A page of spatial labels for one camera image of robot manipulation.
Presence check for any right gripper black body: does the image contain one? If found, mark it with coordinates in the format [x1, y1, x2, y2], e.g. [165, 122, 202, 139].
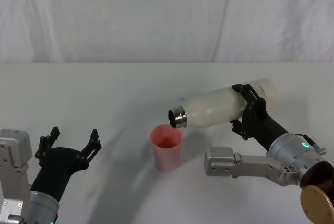
[240, 97, 289, 154]

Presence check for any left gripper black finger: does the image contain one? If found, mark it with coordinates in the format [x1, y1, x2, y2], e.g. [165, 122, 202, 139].
[35, 126, 61, 160]
[79, 129, 102, 162]

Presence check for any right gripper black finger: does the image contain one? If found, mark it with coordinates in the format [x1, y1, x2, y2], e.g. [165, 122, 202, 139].
[229, 118, 243, 134]
[232, 83, 261, 104]

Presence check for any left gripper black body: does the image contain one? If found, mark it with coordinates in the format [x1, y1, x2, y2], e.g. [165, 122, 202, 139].
[30, 147, 90, 203]

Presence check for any cream vacuum bottle steel neck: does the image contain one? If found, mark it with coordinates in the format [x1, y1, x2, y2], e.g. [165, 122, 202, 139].
[168, 78, 279, 130]

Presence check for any white table cloth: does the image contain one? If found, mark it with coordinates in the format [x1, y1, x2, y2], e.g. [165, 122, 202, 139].
[0, 61, 334, 224]

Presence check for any pink cup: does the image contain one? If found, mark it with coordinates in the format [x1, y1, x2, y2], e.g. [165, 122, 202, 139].
[150, 124, 184, 172]

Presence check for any white draped backdrop cloth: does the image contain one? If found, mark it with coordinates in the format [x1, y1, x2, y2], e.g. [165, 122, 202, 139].
[0, 0, 334, 64]

